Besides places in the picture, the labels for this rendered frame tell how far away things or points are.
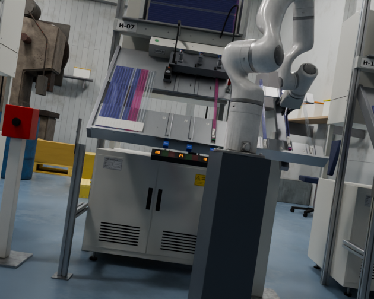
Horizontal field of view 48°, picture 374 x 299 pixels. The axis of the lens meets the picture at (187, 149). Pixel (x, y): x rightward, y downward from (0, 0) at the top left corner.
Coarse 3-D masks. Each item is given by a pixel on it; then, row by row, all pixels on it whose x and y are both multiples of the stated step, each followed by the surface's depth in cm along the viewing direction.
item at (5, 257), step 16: (16, 112) 209; (32, 112) 209; (16, 128) 209; (32, 128) 211; (16, 144) 211; (16, 160) 211; (16, 176) 211; (16, 192) 213; (16, 208) 217; (0, 224) 211; (0, 240) 211; (0, 256) 211; (16, 256) 217
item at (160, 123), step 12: (96, 120) 203; (156, 120) 207; (168, 120) 208; (180, 120) 210; (192, 120) 211; (204, 120) 212; (216, 120) 212; (144, 132) 201; (156, 132) 202; (168, 132) 203; (180, 132) 204; (192, 132) 205; (204, 132) 206; (216, 132) 207
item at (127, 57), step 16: (128, 64) 237; (144, 64) 238; (160, 64) 240; (160, 80) 230; (176, 80) 232; (192, 80) 233; (208, 80) 235; (224, 80) 237; (208, 96) 225; (224, 96) 227
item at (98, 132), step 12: (96, 132) 198; (108, 132) 198; (120, 132) 197; (132, 132) 197; (144, 144) 201; (156, 144) 201; (180, 144) 199; (192, 144) 198; (204, 144) 198; (216, 144) 198
